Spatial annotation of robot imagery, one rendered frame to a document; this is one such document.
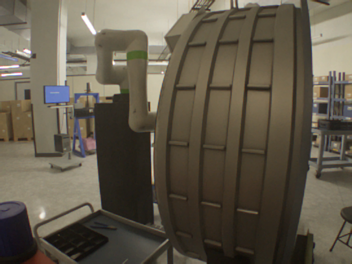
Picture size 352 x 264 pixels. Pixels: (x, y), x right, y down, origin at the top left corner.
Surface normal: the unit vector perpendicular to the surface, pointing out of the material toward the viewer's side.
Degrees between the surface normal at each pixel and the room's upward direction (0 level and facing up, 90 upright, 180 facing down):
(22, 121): 90
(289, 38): 54
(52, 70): 90
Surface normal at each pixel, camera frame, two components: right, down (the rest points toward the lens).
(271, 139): -0.48, -0.06
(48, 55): 0.18, 0.15
